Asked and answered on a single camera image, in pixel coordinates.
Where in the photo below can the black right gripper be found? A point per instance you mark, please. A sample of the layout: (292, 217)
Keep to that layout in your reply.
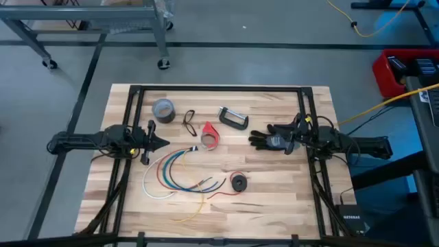
(308, 137)

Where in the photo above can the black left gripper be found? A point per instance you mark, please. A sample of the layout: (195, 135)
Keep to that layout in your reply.
(147, 144)

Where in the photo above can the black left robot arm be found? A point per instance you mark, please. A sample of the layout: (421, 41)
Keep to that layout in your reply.
(85, 140)

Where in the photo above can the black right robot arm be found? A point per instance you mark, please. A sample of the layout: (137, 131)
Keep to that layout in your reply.
(360, 145)

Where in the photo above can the black work glove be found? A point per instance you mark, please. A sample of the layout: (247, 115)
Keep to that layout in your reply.
(264, 140)

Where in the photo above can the black safety glasses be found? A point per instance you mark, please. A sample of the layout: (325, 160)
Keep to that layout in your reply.
(185, 120)

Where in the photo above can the black white bundle tape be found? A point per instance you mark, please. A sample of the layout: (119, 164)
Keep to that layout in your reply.
(193, 149)

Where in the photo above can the red plastic bin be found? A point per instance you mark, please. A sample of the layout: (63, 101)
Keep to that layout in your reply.
(380, 75)

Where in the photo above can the black device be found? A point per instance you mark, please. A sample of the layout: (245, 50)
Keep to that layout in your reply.
(398, 68)
(425, 67)

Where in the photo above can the black desk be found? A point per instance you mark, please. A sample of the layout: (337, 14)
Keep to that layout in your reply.
(428, 137)

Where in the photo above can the grey metal cart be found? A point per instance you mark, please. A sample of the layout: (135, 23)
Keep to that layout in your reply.
(85, 13)

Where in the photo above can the black floor stand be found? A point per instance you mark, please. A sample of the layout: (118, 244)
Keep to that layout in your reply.
(377, 5)

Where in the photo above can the grey duct tape roll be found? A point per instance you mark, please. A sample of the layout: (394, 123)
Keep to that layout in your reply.
(164, 120)

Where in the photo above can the black metal table frame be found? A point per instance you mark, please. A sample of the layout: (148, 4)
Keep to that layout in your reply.
(223, 88)

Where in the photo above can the black network switch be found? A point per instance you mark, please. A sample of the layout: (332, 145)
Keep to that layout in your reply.
(351, 217)

